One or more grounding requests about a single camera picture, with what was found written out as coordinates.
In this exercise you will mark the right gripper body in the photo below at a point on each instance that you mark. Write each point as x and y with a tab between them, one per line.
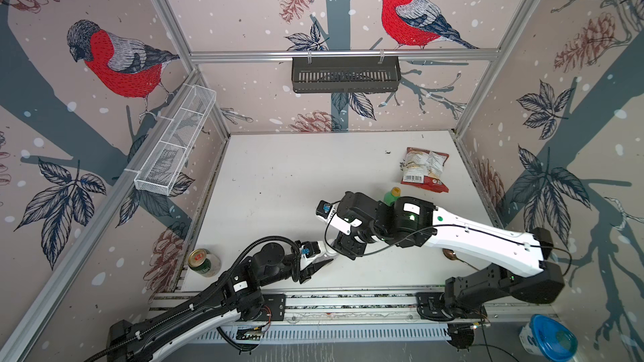
347	244

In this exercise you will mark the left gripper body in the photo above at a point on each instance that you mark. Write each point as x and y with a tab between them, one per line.
304	269

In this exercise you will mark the green plastic bottle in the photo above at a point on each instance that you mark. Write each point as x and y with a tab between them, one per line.
388	199

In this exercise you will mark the orange bottle cap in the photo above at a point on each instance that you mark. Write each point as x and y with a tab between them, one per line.
395	191

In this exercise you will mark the clear plastic bottle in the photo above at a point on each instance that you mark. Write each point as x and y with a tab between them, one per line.
328	251

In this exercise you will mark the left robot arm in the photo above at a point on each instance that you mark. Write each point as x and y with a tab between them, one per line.
236	294

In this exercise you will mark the red snack bag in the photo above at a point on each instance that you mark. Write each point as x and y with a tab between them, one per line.
423	168

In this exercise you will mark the wooden spoon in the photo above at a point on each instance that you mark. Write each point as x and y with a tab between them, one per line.
449	254

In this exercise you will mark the green tin can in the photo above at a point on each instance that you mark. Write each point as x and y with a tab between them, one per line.
204	263

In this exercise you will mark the black hanging basket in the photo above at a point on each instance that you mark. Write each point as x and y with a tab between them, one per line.
365	74

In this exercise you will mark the blue lidded container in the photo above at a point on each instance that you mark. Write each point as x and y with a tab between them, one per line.
548	338

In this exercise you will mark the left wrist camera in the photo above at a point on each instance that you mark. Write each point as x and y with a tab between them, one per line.
310	253

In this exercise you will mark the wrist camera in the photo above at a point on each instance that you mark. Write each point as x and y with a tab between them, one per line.
310	253
326	212

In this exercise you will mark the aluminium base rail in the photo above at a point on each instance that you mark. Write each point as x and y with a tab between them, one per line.
361	305

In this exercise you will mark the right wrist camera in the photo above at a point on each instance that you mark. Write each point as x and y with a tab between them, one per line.
326	212

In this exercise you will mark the white wire basket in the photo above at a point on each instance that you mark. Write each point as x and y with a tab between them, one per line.
160	171

